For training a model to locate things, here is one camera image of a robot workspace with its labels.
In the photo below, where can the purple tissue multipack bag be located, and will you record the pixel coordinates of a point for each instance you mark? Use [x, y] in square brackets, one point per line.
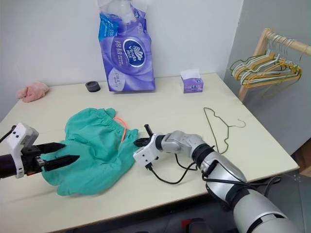
[128, 60]

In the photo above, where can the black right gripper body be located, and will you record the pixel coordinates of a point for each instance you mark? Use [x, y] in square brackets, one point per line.
[150, 136]

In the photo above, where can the green shorts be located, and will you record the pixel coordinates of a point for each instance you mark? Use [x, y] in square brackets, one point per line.
[97, 150]

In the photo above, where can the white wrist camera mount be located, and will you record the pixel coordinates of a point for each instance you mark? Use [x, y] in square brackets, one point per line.
[20, 134]
[144, 155]

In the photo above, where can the wooden clothes rack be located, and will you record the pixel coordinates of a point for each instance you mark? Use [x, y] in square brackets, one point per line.
[261, 40]

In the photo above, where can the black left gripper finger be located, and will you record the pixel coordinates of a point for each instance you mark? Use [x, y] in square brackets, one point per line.
[51, 147]
[60, 162]

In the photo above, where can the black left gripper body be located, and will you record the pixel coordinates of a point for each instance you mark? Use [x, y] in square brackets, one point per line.
[31, 157]

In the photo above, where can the small purple tissue box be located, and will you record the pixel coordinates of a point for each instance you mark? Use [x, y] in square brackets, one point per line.
[192, 82]

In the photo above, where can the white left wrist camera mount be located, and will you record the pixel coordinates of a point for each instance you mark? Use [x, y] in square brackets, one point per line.
[20, 134]

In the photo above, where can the black round lid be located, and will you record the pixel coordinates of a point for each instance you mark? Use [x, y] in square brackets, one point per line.
[93, 87]

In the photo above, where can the brown cardboard box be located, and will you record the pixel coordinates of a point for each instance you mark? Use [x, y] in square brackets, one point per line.
[303, 155]

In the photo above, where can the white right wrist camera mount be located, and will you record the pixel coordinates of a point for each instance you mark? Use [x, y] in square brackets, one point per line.
[144, 155]

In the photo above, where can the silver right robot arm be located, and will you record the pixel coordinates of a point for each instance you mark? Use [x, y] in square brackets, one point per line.
[226, 170]

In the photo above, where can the pink cloth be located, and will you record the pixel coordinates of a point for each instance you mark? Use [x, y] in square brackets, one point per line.
[32, 92]

